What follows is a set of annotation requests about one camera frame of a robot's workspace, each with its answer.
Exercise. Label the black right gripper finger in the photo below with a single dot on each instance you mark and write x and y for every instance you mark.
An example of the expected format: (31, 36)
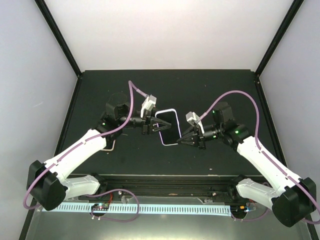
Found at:
(186, 134)
(185, 142)

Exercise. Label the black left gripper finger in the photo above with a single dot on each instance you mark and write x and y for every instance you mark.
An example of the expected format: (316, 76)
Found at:
(161, 122)
(156, 128)

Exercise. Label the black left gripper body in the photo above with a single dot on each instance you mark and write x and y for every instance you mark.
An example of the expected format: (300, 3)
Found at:
(146, 125)

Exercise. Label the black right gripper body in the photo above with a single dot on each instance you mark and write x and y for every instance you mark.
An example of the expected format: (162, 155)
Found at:
(200, 139)

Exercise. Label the lilac phone case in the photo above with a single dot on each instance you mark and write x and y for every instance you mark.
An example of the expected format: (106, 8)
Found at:
(171, 133)

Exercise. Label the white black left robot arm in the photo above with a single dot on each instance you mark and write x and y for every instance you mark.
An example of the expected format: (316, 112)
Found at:
(49, 182)

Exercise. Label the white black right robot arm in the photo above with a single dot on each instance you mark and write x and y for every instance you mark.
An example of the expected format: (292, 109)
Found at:
(290, 197)

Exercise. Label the gold rimmed phone case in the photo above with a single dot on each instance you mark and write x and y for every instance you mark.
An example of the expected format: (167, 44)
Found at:
(110, 147)

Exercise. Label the small circuit board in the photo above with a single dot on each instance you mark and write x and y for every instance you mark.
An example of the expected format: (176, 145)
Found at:
(100, 207)

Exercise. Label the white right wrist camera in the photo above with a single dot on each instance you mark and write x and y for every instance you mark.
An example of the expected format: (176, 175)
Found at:
(194, 120)

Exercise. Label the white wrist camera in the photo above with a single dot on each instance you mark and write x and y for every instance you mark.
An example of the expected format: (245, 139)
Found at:
(194, 120)
(148, 104)

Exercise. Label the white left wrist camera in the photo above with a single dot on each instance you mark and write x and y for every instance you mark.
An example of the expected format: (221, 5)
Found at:
(148, 104)

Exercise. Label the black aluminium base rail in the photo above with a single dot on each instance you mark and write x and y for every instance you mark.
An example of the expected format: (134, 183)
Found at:
(202, 186)

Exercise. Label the light blue slotted cable duct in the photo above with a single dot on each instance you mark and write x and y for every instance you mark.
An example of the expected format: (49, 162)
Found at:
(153, 209)

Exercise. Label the left black frame post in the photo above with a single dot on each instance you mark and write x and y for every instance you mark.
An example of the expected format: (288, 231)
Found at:
(47, 15)

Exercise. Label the black frame post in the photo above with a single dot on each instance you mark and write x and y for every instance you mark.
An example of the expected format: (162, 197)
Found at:
(282, 29)
(47, 15)

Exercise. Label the right black frame post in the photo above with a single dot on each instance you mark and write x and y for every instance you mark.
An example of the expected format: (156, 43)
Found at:
(282, 29)

